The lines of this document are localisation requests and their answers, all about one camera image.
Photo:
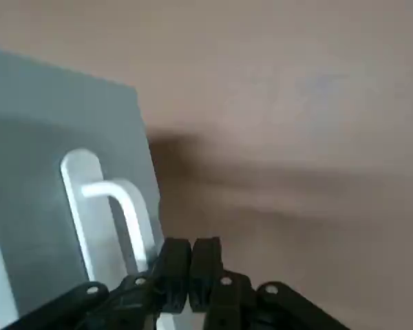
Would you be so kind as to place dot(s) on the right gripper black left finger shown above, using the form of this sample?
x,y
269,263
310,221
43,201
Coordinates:
x,y
172,275

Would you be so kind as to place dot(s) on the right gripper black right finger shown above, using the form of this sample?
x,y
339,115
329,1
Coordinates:
x,y
206,275

